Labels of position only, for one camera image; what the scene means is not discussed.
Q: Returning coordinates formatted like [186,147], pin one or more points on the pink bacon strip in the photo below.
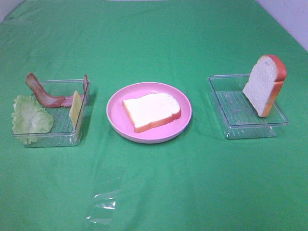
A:
[68,101]

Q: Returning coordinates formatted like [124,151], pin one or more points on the green lettuce leaf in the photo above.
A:
[29,117]

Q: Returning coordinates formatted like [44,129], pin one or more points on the dark red bacon strip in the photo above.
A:
[41,95]

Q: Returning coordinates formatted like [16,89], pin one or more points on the bread slice on plate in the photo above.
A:
[152,110]

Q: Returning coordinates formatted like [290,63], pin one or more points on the pink plate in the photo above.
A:
[121,123]

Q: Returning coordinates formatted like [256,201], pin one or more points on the yellow cheese slice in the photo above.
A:
[74,114]

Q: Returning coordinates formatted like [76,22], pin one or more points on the green tablecloth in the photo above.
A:
[199,181]

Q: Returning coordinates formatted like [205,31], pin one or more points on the clear plastic film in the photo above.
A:
[102,204]

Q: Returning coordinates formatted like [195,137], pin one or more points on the clear plastic tray right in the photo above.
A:
[236,115]

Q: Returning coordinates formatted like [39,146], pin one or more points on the clear plastic tray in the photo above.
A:
[236,115]
[62,132]

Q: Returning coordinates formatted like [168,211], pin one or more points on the clear plastic tray left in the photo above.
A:
[62,132]

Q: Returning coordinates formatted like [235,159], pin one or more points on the upright bread slice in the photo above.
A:
[265,82]

